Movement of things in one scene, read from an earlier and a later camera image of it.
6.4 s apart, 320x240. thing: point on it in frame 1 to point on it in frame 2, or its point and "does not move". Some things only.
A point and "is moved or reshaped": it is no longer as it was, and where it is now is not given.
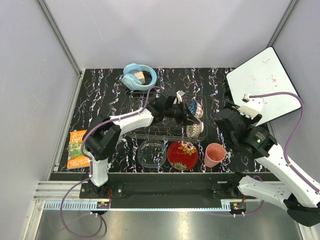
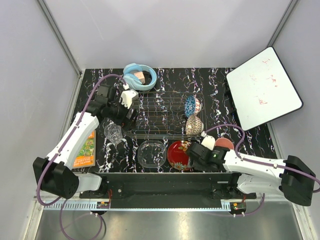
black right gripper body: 247,122 to 199,165
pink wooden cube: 140,75 does not move
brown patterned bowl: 194,130 does not move
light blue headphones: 129,80 does not move
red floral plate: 182,155 does not move
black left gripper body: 176,112 to 118,113
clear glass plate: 151,154 does not move
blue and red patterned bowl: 196,108 is moved or reshaped
